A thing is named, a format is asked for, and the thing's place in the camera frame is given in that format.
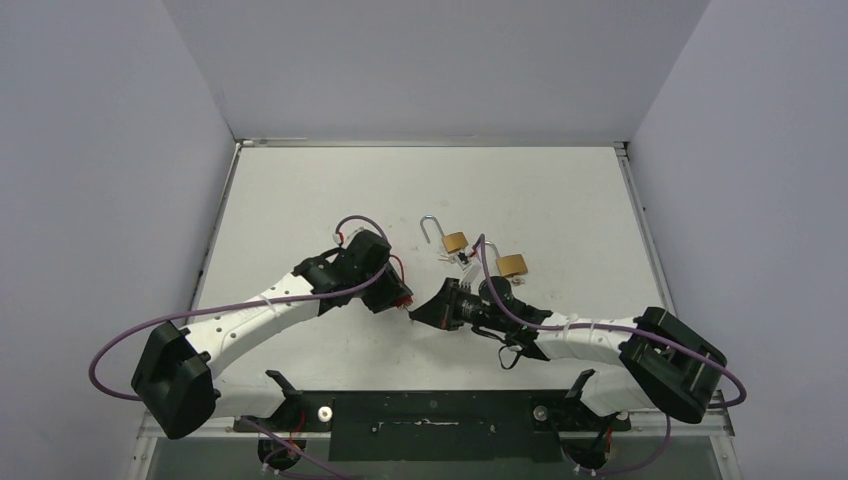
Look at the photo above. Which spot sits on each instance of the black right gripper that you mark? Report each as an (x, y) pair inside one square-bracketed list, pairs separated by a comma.
[(448, 305)]

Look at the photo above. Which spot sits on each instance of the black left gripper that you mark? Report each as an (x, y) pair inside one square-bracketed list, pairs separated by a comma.
[(390, 294)]

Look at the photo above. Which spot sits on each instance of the brass padlock long shackle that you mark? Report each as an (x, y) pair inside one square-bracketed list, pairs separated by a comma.
[(452, 243)]

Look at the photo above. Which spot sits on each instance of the brass padlock with key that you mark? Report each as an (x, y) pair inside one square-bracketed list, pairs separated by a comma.
[(511, 267)]

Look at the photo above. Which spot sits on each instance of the red cable padlock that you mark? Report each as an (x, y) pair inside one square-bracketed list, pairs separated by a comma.
[(402, 293)]

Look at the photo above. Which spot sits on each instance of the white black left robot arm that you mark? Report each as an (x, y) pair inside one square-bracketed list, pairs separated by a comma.
[(182, 376)]

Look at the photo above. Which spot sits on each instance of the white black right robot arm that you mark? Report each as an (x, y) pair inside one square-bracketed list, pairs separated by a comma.
[(652, 360)]

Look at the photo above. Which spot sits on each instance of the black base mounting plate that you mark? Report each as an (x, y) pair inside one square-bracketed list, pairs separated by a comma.
[(447, 425)]

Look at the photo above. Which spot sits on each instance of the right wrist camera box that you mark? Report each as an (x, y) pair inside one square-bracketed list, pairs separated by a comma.
[(470, 267)]

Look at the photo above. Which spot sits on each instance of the aluminium table edge rail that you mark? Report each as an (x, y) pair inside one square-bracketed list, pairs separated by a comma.
[(640, 213)]

